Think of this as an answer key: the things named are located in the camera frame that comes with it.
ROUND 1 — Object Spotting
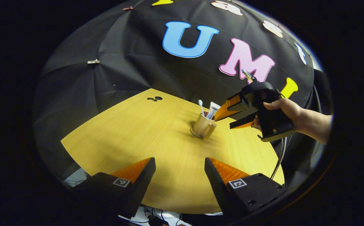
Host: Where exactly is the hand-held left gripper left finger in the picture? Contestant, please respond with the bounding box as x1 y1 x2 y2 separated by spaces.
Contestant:
72 157 156 219

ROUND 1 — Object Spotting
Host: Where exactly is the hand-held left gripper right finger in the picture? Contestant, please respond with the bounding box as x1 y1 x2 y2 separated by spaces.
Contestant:
204 157 288 221

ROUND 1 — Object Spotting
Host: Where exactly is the white toothpaste tube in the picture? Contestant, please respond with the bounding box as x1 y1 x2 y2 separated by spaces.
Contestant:
206 101 221 120

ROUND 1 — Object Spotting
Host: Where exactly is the beige cup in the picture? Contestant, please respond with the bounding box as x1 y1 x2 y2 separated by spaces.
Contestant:
191 110 217 139

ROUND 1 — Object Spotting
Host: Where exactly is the wooden desktop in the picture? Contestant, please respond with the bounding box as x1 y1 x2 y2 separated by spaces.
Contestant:
61 88 285 214

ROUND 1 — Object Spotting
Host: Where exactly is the black backdrop cloth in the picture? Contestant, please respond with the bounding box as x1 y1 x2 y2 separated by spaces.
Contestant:
33 0 333 189

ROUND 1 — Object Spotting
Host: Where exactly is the black cable bundle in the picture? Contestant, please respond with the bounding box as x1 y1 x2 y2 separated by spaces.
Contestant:
119 206 192 226

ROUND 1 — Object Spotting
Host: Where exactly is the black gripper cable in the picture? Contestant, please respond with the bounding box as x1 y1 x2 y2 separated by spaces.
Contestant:
270 137 287 180

